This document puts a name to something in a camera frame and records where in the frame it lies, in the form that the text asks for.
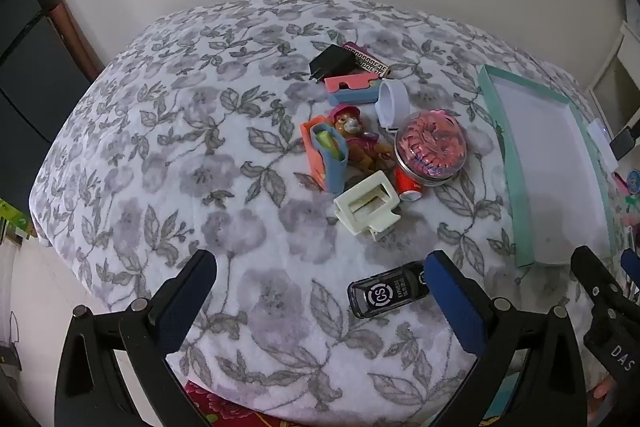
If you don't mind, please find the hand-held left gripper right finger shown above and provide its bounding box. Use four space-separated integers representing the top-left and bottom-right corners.
424 249 586 427

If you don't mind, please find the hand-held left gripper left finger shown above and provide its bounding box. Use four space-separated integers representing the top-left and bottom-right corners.
55 249 218 427

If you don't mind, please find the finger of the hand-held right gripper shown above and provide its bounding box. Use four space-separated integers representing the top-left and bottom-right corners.
620 248 640 293
570 245 640 333

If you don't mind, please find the black toy car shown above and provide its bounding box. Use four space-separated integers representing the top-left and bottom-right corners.
347 261 432 320

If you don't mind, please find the teal rimmed white tray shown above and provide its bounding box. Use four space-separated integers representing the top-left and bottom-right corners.
476 64 617 269

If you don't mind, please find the small red can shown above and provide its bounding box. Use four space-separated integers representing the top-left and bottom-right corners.
395 167 426 204

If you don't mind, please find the cream hair claw clip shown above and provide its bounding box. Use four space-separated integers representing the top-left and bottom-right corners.
332 171 402 242

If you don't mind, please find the round clear hair tie container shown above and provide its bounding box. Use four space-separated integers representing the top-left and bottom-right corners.
394 108 469 188

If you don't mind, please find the gold patterned lighter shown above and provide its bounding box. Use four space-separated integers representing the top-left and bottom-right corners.
345 49 392 78

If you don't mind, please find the person's right hand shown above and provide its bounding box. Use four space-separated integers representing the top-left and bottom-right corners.
587 374 640 427

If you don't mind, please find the red floral cloth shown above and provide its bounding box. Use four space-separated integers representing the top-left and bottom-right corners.
182 379 301 427

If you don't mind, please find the black plug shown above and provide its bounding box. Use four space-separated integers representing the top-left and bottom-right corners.
611 127 640 162

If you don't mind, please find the white power strip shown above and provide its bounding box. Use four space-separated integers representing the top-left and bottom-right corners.
587 119 621 172

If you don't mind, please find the grey floral blanket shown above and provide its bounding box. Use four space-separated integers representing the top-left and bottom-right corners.
27 0 621 427

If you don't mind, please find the puppy toy figure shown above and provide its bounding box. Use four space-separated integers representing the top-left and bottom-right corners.
330 104 396 170

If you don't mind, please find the white shelf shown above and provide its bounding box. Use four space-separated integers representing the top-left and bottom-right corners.
585 19 640 138

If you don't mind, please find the green packet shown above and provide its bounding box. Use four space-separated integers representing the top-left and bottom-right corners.
0 199 33 240

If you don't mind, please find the orange box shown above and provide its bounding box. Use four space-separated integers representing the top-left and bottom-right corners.
300 116 333 192

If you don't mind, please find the green stick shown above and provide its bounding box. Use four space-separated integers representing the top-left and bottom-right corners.
317 130 343 158

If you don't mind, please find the blue foam block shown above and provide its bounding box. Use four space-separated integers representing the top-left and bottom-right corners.
327 87 381 106

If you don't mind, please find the pink foam block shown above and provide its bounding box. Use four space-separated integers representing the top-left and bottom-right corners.
324 75 383 95

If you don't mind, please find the black power adapter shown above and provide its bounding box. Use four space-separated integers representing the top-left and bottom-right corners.
308 44 357 84

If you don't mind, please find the dark wardrobe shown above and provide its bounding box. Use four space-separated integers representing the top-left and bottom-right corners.
0 0 91 228

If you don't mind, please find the brown wooden frame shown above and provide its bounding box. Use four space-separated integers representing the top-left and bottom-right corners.
47 2 103 80

